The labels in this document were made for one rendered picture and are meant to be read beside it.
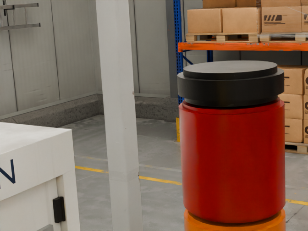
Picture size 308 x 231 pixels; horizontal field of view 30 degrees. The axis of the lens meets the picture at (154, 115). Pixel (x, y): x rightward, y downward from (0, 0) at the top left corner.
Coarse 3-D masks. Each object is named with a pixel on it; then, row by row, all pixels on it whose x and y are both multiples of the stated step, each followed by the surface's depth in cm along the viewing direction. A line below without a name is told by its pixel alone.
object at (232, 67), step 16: (208, 64) 28; (224, 64) 28; (240, 64) 27; (256, 64) 27; (272, 64) 27; (192, 80) 25; (208, 80) 25; (224, 80) 25; (240, 80) 25; (256, 80) 25; (272, 80) 25; (192, 96) 26; (208, 96) 25; (224, 96) 25; (240, 96) 25; (256, 96) 25; (272, 96) 25
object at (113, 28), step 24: (96, 0) 279; (120, 0) 277; (120, 24) 279; (120, 48) 280; (120, 72) 281; (120, 96) 284; (120, 120) 287; (120, 144) 290; (120, 168) 293; (120, 192) 296; (120, 216) 300
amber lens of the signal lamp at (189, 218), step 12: (192, 216) 28; (276, 216) 27; (192, 228) 27; (204, 228) 27; (216, 228) 27; (228, 228) 26; (240, 228) 26; (252, 228) 26; (264, 228) 26; (276, 228) 27
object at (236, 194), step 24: (192, 120) 26; (216, 120) 25; (240, 120) 25; (264, 120) 25; (192, 144) 26; (216, 144) 25; (240, 144) 25; (264, 144) 26; (192, 168) 27; (216, 168) 26; (240, 168) 25; (264, 168) 26; (192, 192) 27; (216, 192) 26; (240, 192) 26; (264, 192) 26; (216, 216) 26; (240, 216) 26; (264, 216) 26
